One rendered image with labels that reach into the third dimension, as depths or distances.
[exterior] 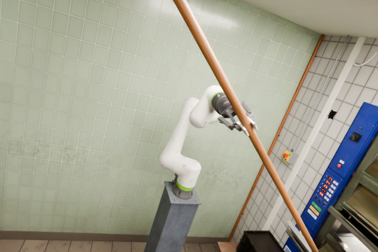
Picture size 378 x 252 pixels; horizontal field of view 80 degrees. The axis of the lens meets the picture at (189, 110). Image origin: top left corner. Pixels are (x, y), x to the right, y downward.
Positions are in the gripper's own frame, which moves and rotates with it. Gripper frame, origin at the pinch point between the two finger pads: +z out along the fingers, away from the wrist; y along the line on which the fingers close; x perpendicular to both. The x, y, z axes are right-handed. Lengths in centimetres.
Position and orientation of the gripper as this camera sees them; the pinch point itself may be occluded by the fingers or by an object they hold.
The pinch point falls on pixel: (247, 125)
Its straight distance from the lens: 82.1
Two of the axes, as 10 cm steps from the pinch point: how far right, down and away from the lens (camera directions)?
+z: 2.3, 3.6, -9.1
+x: -5.0, -7.6, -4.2
